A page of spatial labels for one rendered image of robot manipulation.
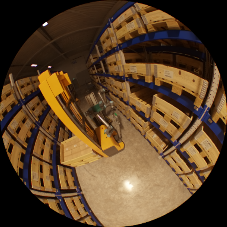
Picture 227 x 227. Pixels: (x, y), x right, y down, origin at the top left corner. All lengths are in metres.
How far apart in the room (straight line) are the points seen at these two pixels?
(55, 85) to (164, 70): 1.35
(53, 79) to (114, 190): 2.91
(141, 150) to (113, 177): 1.34
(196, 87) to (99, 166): 3.04
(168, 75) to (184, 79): 0.24
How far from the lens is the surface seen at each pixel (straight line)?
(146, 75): 1.29
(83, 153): 2.02
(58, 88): 0.86
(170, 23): 1.16
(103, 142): 1.85
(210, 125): 1.24
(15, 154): 2.02
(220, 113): 1.13
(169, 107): 1.22
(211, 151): 1.46
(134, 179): 2.50
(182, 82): 1.01
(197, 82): 0.98
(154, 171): 2.60
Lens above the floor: 2.47
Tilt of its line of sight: 40 degrees down
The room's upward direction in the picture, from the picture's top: 17 degrees counter-clockwise
